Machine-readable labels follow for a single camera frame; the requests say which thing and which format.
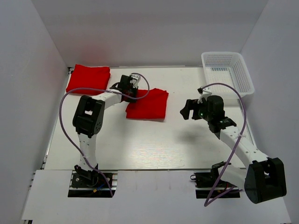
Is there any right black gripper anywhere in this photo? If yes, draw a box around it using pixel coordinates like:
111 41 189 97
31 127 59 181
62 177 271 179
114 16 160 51
180 98 213 122

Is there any red t-shirt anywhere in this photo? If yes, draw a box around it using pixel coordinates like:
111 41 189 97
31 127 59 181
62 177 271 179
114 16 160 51
66 64 111 92
126 88 169 120

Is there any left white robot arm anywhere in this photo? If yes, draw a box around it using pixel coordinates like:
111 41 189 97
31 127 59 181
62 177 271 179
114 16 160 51
72 73 141 186

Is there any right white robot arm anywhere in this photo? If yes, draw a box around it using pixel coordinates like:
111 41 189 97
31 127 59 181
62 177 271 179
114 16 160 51
180 95 287 206

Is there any folded red t-shirt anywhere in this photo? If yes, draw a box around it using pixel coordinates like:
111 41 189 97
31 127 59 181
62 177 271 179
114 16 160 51
66 64 111 92

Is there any white plastic basket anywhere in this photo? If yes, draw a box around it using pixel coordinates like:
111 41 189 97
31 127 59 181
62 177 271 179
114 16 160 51
201 52 255 97

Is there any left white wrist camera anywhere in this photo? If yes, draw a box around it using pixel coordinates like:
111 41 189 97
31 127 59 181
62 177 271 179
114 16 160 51
129 73 141 89

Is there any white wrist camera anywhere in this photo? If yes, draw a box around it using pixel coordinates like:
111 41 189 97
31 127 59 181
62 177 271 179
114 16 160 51
198 87 212 104
129 73 141 89

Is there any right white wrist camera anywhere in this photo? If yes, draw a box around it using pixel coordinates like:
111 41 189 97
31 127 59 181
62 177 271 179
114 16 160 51
198 87 212 104

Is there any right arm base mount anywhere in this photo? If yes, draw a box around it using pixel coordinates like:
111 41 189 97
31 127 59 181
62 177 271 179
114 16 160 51
189 163 241 199

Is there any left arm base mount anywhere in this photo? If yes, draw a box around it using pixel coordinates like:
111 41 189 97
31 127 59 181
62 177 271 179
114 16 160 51
68 172 112 198

